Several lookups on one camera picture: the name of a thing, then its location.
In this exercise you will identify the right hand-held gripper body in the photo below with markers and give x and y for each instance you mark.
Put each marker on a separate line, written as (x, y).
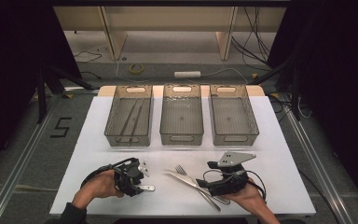
(233, 180)

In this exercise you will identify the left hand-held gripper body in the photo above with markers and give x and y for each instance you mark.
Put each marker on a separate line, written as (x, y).
(127, 174)

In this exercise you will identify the metal table knife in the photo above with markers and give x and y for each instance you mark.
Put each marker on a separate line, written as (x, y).
(180, 177)

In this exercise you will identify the metal fork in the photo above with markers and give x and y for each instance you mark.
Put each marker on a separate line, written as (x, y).
(181, 170)

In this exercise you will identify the clear grey plastic bin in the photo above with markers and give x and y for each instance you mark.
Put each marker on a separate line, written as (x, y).
(181, 116)
(118, 116)
(232, 116)

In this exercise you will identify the person's right hand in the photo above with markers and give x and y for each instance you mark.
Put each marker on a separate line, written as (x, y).
(248, 199)

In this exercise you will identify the person's left hand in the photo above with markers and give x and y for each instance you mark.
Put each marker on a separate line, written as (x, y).
(99, 186)

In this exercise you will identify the white table mat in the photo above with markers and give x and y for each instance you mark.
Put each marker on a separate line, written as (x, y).
(292, 193)

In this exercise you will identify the white power strip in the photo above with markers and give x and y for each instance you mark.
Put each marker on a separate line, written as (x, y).
(187, 74)

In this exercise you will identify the yellow tape roll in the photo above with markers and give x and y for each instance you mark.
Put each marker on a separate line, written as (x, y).
(130, 69)

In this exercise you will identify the black metal stand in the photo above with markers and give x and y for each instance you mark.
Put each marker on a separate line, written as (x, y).
(41, 93)
(296, 93)

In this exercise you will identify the light wooden desk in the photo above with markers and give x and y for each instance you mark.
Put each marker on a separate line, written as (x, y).
(167, 18)

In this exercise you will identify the aluminium floor rail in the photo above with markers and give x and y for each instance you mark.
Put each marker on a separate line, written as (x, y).
(18, 165)
(320, 174)

